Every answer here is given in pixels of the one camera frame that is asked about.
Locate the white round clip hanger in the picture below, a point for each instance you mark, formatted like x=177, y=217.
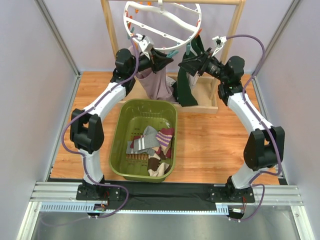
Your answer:
x=170, y=25

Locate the teal clothes clip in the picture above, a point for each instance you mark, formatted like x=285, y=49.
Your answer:
x=172, y=53

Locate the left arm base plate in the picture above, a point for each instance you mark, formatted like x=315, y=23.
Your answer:
x=89, y=192

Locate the maroon purple striped sock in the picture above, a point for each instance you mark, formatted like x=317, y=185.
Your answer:
x=164, y=138

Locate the green plastic basket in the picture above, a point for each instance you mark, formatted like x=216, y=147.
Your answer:
x=135, y=115

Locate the dark green sock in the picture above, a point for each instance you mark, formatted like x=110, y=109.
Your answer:
x=182, y=92

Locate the white sock on hanger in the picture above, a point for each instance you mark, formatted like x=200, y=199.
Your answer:
x=192, y=81

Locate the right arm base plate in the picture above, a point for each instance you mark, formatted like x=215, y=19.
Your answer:
x=220, y=193

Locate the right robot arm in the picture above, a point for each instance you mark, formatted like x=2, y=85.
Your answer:
x=265, y=145

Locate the grey striped sock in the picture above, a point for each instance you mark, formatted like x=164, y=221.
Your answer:
x=145, y=143

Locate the black cloth strip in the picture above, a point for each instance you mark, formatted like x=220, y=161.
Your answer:
x=167, y=196

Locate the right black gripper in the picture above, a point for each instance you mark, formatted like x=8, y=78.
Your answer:
x=200, y=64

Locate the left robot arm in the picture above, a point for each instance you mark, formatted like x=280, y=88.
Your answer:
x=86, y=129

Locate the aluminium frame rail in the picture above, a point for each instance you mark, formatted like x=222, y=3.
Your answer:
x=59, y=195

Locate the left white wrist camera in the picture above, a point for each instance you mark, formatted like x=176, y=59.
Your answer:
x=145, y=44

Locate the pink sock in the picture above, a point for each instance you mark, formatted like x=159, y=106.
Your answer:
x=157, y=86

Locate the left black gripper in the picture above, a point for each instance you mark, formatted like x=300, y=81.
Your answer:
x=155, y=60

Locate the brown beige patterned sock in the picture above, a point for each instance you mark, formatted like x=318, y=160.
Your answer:
x=155, y=167

